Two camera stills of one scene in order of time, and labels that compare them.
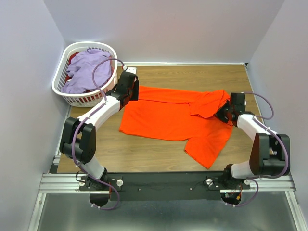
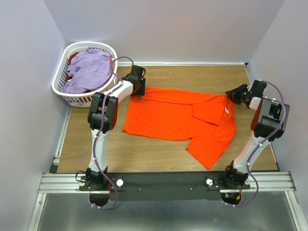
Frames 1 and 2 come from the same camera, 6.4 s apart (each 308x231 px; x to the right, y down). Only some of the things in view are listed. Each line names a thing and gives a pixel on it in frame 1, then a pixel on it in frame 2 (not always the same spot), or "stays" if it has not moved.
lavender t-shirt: (80, 71) stays
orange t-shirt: (188, 116) stays
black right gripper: (219, 112) to (233, 94)
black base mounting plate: (164, 186) stays
